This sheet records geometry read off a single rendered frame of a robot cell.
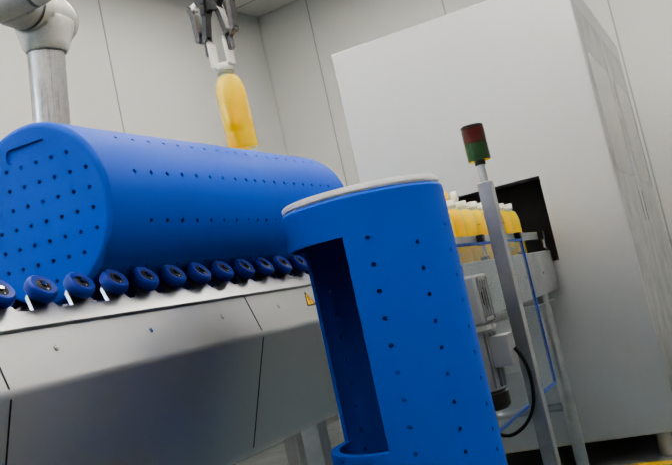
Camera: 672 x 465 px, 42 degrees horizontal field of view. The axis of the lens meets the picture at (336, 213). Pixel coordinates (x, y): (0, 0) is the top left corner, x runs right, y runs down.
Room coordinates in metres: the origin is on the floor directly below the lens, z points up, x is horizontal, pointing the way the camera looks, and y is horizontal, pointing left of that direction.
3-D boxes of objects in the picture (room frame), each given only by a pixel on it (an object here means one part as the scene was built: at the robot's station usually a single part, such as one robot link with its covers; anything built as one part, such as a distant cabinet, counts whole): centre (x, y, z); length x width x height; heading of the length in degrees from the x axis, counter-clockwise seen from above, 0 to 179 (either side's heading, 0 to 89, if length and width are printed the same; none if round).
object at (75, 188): (1.72, 0.27, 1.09); 0.88 x 0.28 x 0.28; 156
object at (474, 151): (2.36, -0.41, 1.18); 0.06 x 0.06 x 0.05
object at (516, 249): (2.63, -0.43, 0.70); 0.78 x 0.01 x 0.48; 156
